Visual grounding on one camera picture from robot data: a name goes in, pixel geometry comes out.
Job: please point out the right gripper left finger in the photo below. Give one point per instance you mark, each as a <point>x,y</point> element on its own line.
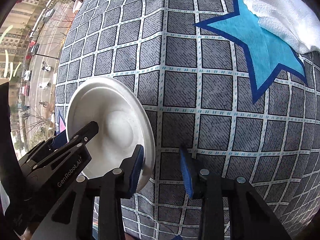
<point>132,167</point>

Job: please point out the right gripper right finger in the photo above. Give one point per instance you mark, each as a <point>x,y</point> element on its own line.
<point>193,173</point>

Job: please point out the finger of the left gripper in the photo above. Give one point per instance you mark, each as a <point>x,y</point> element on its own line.
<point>57,141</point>
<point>83,136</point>

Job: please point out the white paper bowl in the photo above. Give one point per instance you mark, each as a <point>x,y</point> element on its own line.
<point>122,121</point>

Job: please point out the grey checked star tablecloth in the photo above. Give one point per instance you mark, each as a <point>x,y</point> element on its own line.
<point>194,85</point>

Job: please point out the white crumpled cloth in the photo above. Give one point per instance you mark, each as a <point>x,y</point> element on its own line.
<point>291,20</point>

